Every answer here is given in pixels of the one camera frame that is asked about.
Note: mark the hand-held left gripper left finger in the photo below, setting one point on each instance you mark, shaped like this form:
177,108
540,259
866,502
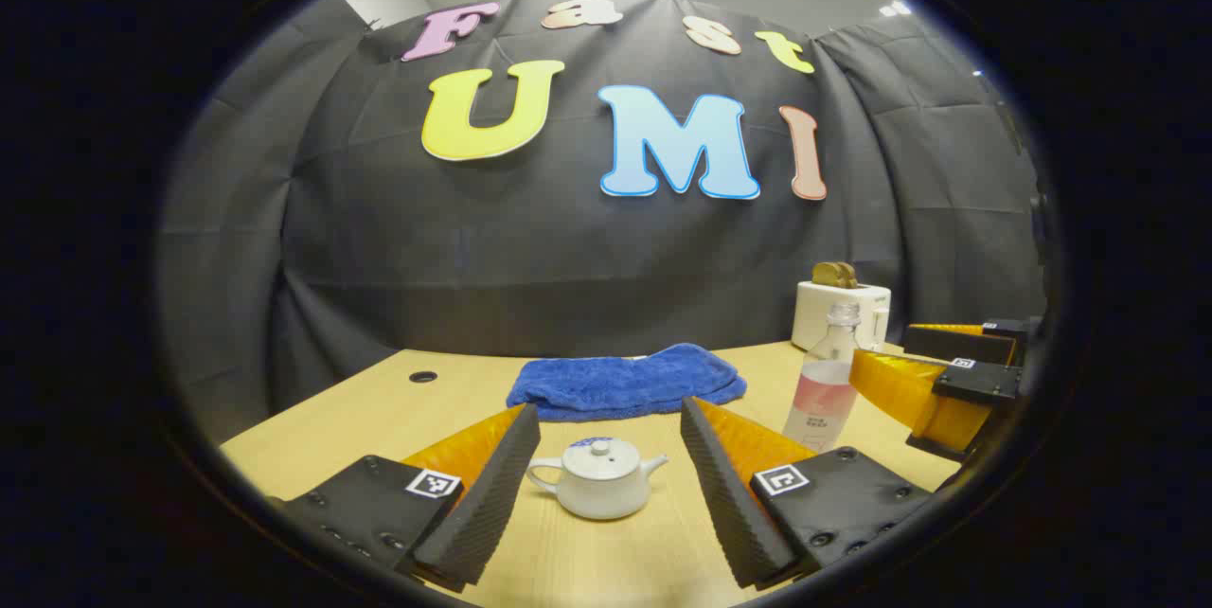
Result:
492,494

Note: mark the white toaster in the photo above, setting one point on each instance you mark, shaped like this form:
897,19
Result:
819,316

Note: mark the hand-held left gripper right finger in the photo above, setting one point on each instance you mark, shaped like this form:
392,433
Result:
724,494

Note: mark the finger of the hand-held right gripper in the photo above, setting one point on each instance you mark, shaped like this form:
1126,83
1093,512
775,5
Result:
980,384
956,343

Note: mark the blue towel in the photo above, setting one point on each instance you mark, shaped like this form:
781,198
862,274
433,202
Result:
625,383

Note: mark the brown toast slice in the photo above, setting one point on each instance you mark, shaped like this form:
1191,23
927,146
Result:
849,276
826,275

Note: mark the white ceramic teacup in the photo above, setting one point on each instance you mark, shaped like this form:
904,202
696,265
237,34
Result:
601,496

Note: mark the clear water bottle pink label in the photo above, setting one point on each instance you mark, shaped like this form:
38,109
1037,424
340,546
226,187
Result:
821,400

